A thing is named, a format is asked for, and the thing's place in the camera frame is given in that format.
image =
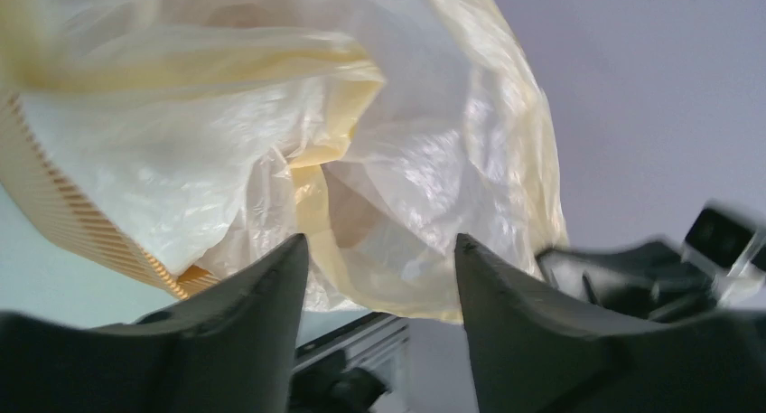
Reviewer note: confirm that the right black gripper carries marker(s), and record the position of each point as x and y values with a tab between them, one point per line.
650	281

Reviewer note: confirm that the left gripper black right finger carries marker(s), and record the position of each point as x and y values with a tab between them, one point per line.
535	349

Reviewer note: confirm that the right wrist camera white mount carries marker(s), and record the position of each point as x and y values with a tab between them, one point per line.
727	243

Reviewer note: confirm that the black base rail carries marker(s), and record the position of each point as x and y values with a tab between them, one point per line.
350	361

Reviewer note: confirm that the orange plastic trash bin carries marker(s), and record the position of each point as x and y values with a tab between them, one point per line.
64	216

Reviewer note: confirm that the translucent white yellow trash bag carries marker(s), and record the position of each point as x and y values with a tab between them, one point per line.
210	131

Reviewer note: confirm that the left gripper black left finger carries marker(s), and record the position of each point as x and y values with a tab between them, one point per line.
228	349

